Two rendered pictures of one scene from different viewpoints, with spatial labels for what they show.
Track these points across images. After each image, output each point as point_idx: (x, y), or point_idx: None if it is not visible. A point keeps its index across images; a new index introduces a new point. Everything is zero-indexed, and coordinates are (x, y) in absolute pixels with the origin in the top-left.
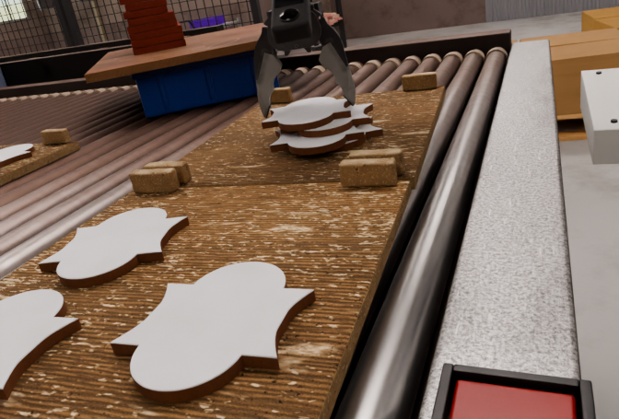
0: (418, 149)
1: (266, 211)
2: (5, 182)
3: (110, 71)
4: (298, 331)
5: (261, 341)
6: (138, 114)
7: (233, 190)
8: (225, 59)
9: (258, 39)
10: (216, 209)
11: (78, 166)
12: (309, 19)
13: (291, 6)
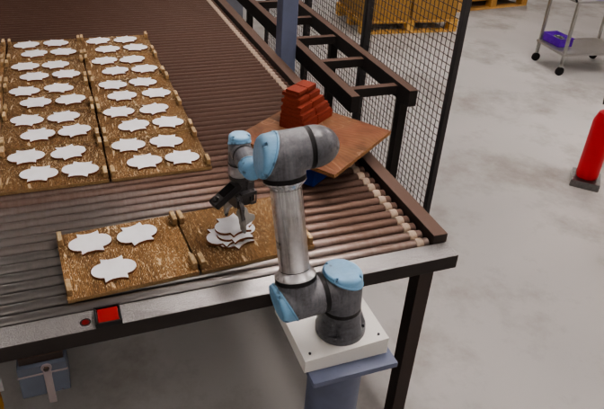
0: (226, 264)
1: (167, 252)
2: (172, 173)
3: None
4: (118, 281)
5: (109, 278)
6: None
7: (179, 237)
8: None
9: None
10: (164, 241)
11: (199, 180)
12: (217, 205)
13: (220, 196)
